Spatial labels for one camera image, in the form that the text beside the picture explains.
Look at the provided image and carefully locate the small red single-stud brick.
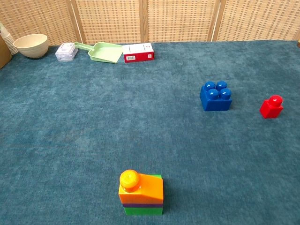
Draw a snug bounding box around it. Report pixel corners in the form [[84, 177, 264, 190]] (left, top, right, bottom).
[[259, 94, 284, 120]]

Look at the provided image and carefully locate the teal tablecloth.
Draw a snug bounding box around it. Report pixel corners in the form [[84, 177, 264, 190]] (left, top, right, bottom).
[[0, 40, 300, 225]]

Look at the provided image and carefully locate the red and white carton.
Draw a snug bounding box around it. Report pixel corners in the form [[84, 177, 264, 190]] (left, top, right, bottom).
[[122, 43, 155, 63]]

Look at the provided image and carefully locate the blue four-stud brick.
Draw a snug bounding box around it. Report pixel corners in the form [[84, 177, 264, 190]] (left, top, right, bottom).
[[199, 80, 233, 112]]

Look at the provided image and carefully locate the light green dustpan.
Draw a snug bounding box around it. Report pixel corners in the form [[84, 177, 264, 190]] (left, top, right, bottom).
[[74, 42, 124, 64]]

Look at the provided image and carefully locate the orange sloped brick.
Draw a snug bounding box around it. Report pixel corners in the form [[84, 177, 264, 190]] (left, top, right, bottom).
[[118, 169, 164, 204]]

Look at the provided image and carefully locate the thin purple brick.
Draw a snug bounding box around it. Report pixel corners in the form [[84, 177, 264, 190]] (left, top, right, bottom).
[[122, 202, 164, 209]]

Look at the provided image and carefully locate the woven bamboo folding screen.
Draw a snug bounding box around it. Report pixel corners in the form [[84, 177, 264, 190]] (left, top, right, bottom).
[[0, 0, 300, 46]]

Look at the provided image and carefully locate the green brick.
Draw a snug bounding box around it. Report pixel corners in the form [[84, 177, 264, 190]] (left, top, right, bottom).
[[122, 173, 164, 216]]

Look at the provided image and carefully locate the clear plastic box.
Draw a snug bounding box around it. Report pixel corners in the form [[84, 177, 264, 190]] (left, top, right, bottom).
[[55, 43, 79, 62]]

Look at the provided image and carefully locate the beige bowl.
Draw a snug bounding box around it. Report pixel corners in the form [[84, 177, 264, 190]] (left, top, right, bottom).
[[13, 34, 49, 59]]

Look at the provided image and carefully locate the brown cardboard box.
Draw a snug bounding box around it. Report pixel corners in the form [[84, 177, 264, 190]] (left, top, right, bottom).
[[0, 35, 13, 69]]

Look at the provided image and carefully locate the white paper cup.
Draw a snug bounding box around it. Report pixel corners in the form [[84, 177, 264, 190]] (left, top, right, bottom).
[[0, 22, 19, 55]]

